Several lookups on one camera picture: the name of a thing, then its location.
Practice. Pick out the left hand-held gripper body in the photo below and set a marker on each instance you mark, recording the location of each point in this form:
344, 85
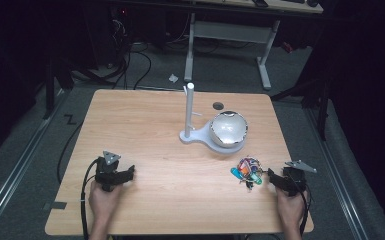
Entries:
107, 170

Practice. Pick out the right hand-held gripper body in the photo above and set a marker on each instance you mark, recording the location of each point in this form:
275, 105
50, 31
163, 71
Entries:
296, 176

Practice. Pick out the bunch of colourful key tags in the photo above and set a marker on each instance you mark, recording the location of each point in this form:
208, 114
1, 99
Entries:
247, 172

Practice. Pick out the person's right hand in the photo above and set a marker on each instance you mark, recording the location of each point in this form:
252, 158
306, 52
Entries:
291, 208

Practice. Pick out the person's left hand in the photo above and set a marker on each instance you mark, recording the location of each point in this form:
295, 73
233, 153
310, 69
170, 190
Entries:
102, 201

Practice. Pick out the black tape strip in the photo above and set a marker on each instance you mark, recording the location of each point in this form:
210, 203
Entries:
55, 205

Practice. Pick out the silver metal bowl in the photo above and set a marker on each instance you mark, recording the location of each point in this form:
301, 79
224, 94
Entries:
229, 128

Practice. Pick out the black metal stand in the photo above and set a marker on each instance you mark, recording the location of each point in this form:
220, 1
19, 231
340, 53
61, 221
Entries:
50, 90
320, 100

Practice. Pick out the dark round table grommet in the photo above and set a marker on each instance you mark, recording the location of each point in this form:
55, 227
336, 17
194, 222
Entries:
218, 106

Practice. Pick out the crumpled white paper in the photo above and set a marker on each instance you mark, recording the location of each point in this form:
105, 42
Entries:
173, 78

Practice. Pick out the light wooden desk top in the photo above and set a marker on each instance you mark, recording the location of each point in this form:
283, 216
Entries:
280, 6

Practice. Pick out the metal floor rail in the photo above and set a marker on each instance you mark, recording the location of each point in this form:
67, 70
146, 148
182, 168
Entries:
10, 180
336, 173

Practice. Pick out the white stand with post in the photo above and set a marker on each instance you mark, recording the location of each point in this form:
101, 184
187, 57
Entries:
193, 133

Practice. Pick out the white metal desk frame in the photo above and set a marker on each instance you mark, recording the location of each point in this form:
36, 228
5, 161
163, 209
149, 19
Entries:
230, 33

